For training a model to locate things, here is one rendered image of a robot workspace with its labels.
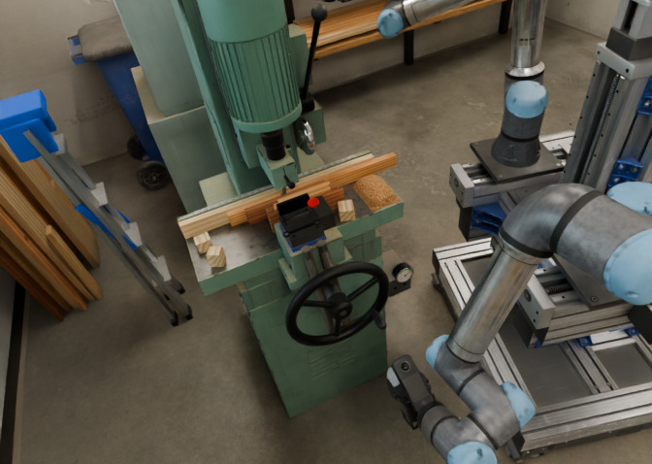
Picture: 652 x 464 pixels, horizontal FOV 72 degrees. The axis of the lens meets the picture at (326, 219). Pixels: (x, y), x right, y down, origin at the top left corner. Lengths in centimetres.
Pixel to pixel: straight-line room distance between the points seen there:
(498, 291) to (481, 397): 21
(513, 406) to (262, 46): 86
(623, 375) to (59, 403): 221
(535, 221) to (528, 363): 109
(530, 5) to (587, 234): 91
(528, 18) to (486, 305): 93
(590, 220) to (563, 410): 110
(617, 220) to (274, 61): 70
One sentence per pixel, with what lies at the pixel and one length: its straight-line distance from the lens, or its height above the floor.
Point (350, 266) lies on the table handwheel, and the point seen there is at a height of 95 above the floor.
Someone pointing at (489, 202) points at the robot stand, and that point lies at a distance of 164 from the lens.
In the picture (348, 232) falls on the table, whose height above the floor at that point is 86.
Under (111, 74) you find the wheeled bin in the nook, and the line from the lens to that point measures 283.
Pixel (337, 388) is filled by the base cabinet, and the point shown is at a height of 5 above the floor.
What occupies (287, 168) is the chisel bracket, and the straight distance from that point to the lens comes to 120.
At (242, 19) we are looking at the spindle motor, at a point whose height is 146.
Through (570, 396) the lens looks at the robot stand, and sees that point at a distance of 182.
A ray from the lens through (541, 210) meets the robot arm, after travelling 79.
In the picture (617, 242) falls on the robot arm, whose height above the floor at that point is 126.
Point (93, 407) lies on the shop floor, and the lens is 229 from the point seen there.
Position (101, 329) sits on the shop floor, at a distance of 252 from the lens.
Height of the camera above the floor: 176
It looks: 43 degrees down
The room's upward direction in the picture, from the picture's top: 9 degrees counter-clockwise
